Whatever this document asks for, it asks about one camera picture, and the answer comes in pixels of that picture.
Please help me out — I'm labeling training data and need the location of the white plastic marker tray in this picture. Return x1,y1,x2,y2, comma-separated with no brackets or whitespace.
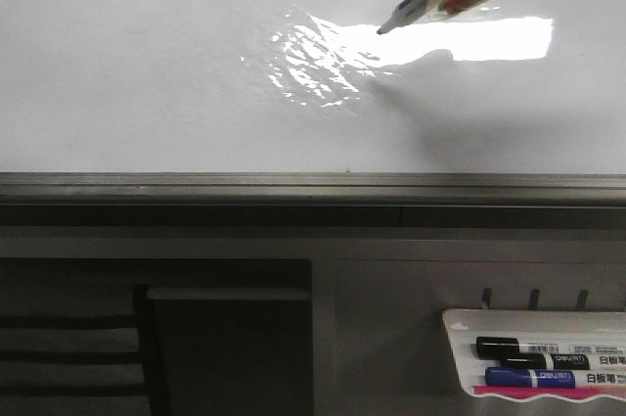
442,308,625,415

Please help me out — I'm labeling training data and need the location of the black chair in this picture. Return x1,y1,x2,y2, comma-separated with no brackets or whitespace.
1,285,172,415

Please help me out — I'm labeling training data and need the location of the white whiteboard with aluminium frame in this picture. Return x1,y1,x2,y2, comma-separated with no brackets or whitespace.
1,0,625,228

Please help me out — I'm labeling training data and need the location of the black capped whiteboard marker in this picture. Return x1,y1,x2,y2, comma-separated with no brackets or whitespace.
475,336,626,359

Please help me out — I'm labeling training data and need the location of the pink whiteboard marker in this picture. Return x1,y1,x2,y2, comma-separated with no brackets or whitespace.
471,386,625,400

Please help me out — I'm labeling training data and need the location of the blue whiteboard marker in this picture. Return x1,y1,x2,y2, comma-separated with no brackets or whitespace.
484,367,625,390

